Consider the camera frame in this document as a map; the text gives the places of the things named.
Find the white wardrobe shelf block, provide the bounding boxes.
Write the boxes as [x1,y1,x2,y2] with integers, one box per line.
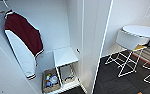
[52,46,81,86]

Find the white wardrobe carcass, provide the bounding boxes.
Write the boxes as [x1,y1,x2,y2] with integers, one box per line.
[0,0,102,94]

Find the pale blue plastic item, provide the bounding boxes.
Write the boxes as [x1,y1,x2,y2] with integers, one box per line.
[50,75,60,85]

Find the small black door latch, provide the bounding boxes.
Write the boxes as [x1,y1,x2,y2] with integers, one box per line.
[76,48,82,55]

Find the white wardrobe door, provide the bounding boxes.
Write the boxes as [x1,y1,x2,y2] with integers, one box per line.
[81,0,114,94]
[0,34,42,94]

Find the round white table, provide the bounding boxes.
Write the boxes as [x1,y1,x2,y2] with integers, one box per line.
[115,24,150,51]

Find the white clothes hanger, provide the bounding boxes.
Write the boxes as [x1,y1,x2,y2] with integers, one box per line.
[2,2,15,19]

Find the maroon and white jacket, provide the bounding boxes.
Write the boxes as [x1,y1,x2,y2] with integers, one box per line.
[3,11,45,81]

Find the brown box of toys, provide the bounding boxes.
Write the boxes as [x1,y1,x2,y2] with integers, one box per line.
[41,67,63,94]

